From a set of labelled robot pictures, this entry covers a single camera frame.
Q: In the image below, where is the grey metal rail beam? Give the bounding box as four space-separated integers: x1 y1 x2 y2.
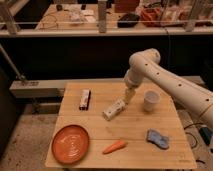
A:
9 78 123 98

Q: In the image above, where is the black device on floor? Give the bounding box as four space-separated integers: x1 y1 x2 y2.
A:
199 127 212 146

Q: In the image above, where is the orange carrot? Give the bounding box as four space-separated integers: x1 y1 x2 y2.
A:
103 140 127 154

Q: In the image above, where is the blue crumpled cloth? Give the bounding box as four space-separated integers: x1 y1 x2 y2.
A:
146 129 169 150

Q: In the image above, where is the orange object on shelf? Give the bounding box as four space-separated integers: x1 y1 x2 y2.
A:
141 8 161 27

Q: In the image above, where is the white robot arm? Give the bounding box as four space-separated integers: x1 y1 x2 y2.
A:
124 48 213 130

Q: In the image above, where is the white plastic cup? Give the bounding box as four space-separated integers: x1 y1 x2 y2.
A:
143 90 160 112

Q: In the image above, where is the white plastic bottle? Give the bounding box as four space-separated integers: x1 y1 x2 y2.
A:
103 99 126 121

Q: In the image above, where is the black bag on shelf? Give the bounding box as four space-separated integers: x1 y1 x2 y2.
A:
117 13 140 28

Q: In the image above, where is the orange ceramic bowl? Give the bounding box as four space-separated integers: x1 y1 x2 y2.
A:
51 125 90 164

